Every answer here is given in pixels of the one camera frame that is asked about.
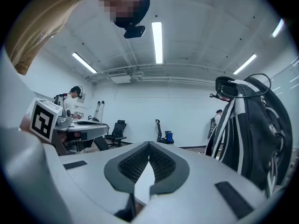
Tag ceiling light bar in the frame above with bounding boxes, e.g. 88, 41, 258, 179
151, 21, 164, 64
271, 18, 285, 38
233, 53, 257, 75
71, 52, 98, 74

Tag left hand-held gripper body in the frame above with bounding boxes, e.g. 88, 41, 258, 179
29, 97, 73, 143

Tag white ceiling air unit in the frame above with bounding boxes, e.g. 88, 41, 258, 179
109, 75, 132, 84

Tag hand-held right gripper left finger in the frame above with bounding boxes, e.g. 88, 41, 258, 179
58, 141, 150, 224

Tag black head camera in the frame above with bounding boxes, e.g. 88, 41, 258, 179
123, 25, 147, 39

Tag black camera device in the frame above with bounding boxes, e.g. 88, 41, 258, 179
209, 76, 239, 102

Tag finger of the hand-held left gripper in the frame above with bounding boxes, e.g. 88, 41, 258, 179
67, 124, 110, 140
74, 120, 108, 126

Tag blue bin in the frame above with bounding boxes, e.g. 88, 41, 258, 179
164, 131, 175, 145

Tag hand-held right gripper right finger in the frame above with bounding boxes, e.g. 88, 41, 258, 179
136, 141, 285, 224

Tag black white striped backpack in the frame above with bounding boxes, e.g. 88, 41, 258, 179
205, 76, 294, 198

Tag person's left forearm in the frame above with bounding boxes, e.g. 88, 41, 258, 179
19, 114, 33, 133

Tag white folded tripod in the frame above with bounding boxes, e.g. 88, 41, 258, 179
93, 100, 105, 122

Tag white ceiling pipes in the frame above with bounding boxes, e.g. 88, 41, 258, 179
84, 63, 236, 86

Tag black office chair with armrests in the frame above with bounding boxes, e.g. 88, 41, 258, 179
104, 119, 128, 148

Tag person's head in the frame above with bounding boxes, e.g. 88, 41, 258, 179
97, 0, 151, 29

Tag person's mustard shirt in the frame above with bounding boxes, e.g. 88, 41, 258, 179
4, 0, 101, 76

